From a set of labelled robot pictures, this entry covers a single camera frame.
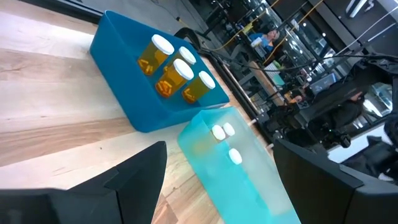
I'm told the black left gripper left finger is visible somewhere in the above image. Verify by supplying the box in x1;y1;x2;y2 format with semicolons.
0;141;169;224

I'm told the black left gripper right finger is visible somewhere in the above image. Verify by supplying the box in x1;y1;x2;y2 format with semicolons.
272;138;398;224

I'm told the small white-capped pill bottle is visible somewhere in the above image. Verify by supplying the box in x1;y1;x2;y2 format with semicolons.
228;147;243;166
222;122;236;138
211;124;227;141

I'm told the translucent teal plastic bin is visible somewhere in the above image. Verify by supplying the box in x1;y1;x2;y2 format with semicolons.
177;105;302;224

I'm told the large amber pill bottle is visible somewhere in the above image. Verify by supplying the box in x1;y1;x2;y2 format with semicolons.
164;45;197;73
182;70;216;105
137;34;175;77
154;58;195;99

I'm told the dark blue plastic bin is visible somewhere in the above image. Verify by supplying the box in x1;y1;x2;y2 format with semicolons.
89;9;230;134

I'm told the person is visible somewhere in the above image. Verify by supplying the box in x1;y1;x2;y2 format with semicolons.
307;90;366;134
287;93;307;108
248;27;280;52

